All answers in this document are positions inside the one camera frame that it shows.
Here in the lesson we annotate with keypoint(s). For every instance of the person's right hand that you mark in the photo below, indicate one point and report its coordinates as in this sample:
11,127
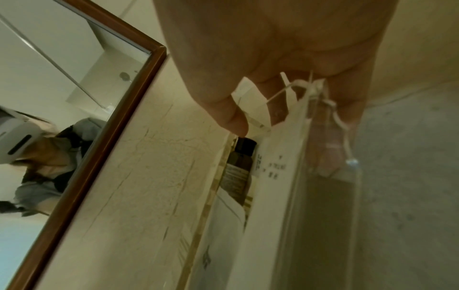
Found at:
269,42

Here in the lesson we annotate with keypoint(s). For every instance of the mirror with dark wooden frame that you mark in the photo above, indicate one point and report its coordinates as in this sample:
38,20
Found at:
36,56

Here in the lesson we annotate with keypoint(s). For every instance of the white amenity packet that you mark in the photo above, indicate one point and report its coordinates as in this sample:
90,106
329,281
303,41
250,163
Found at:
276,212

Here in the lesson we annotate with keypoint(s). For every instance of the small dark toiletries bottle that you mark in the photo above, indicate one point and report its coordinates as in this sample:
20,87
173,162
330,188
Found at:
240,170

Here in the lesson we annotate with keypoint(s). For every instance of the transparent tray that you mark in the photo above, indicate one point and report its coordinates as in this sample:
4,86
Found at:
322,226

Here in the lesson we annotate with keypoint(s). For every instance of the cream amenity packet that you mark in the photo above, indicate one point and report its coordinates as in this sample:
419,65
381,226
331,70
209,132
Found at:
222,240

